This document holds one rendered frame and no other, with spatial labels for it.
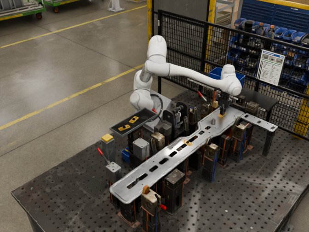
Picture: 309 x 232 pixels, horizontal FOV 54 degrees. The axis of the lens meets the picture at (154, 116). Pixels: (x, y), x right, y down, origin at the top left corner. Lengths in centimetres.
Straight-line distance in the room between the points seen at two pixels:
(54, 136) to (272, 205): 282
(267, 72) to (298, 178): 94
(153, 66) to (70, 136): 217
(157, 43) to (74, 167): 122
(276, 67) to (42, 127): 304
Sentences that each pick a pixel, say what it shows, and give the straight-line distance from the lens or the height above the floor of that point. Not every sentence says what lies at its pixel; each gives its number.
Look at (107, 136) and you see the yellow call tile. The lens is 217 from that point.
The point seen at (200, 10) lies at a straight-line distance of 458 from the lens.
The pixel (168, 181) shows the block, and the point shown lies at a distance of 202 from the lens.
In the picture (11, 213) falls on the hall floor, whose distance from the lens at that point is 346.
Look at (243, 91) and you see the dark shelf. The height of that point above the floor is 103.
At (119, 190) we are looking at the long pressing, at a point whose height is 100.
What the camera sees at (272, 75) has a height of 124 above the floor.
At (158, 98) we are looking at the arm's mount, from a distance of 296.
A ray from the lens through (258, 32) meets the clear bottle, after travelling 295.
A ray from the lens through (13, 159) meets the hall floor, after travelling 405.
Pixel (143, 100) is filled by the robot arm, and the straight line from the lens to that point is 276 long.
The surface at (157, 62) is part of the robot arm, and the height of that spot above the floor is 154.
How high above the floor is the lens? 250
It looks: 35 degrees down
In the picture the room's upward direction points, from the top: straight up
